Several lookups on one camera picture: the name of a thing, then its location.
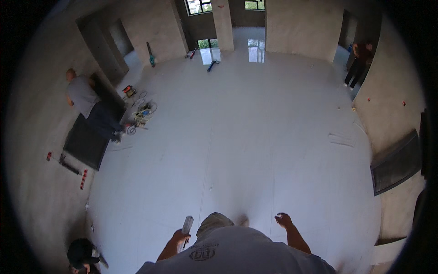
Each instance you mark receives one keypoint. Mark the person's left hand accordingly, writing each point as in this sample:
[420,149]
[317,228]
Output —
[179,237]

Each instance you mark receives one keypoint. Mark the person's right hand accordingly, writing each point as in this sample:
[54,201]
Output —
[284,220]

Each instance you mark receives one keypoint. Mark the person's right fingers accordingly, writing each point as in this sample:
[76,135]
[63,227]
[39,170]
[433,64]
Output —
[280,216]

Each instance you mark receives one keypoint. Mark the person's left fingers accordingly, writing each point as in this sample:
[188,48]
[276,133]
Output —
[185,236]

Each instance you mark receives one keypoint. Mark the person's legs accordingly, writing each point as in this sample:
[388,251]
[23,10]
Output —
[214,222]

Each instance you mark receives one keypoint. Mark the person's body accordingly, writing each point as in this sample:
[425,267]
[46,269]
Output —
[239,253]

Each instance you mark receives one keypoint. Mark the white board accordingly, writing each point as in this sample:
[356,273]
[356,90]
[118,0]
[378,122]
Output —
[388,252]

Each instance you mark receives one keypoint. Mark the orange power tool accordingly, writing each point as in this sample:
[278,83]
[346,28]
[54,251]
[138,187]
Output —
[129,90]

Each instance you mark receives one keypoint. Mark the red hand tool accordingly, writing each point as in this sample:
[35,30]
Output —
[192,53]

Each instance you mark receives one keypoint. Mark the dark framed window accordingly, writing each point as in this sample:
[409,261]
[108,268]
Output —
[255,4]
[199,6]

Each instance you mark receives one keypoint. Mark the row of red wall boxes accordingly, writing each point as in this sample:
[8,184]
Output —
[84,179]

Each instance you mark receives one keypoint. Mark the small red wall box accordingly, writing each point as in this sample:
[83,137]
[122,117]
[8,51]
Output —
[49,156]

